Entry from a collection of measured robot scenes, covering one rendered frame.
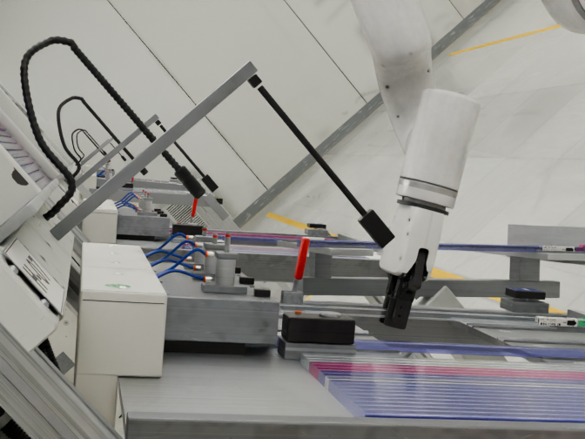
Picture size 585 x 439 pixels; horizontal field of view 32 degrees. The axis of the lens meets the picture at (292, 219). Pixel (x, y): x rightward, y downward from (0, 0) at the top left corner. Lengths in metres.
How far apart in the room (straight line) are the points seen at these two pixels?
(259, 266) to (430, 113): 0.93
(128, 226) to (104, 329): 1.58
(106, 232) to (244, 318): 1.33
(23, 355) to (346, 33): 8.55
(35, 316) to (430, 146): 0.79
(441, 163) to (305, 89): 7.69
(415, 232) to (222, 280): 0.34
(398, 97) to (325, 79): 7.62
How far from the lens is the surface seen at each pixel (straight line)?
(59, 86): 8.86
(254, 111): 8.97
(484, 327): 1.47
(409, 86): 1.49
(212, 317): 1.09
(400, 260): 1.38
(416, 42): 1.40
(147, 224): 2.53
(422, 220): 1.38
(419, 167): 1.39
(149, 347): 0.96
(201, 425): 0.78
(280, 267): 2.25
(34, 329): 0.72
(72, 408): 0.73
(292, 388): 0.96
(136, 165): 1.16
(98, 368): 0.96
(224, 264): 1.14
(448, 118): 1.40
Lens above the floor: 1.39
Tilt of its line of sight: 10 degrees down
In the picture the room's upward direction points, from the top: 40 degrees counter-clockwise
